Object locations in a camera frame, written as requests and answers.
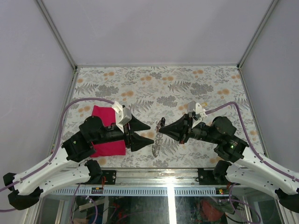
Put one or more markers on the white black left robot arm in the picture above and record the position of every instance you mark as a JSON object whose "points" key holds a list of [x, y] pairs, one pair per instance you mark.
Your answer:
{"points": [[70, 164]]}

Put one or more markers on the floral tablecloth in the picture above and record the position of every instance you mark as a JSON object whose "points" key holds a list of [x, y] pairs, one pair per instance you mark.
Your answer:
{"points": [[155, 92]]}

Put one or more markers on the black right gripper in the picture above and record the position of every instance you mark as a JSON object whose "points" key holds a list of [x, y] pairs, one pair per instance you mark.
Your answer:
{"points": [[181, 130]]}

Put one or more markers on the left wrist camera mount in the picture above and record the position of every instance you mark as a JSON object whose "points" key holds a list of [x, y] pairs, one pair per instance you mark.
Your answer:
{"points": [[122, 115]]}

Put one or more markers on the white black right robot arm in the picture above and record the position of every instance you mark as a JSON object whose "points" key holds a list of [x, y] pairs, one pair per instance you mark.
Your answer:
{"points": [[240, 164]]}

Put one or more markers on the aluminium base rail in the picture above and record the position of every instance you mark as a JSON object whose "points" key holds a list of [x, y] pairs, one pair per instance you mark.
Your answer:
{"points": [[127, 176]]}

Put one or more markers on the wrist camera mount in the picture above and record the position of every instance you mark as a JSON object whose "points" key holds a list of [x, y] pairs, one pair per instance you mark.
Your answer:
{"points": [[196, 111], [122, 115]]}

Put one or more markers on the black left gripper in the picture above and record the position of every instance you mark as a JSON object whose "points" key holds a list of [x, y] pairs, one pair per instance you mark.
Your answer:
{"points": [[136, 141]]}

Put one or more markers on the aluminium frame posts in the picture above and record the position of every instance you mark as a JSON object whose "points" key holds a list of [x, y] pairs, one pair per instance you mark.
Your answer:
{"points": [[153, 32]]}

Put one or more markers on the black tag key set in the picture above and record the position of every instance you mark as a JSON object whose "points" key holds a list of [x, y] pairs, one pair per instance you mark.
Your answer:
{"points": [[162, 122]]}

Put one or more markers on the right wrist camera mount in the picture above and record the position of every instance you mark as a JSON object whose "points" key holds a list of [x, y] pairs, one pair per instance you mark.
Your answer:
{"points": [[196, 111]]}

